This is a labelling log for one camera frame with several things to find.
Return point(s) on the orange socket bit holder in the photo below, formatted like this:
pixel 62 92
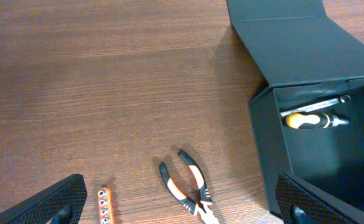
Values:
pixel 105 206

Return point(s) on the chrome blue ratchet wrench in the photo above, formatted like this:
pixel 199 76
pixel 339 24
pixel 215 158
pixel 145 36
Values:
pixel 317 105

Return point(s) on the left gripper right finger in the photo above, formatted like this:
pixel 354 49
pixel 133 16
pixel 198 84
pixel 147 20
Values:
pixel 302 202

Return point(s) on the black open gift box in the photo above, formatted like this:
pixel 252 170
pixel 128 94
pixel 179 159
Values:
pixel 305 58

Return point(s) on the yellow black stubby screwdriver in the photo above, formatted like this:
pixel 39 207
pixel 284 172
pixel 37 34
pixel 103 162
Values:
pixel 314 121

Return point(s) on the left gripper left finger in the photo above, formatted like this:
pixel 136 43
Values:
pixel 62 202

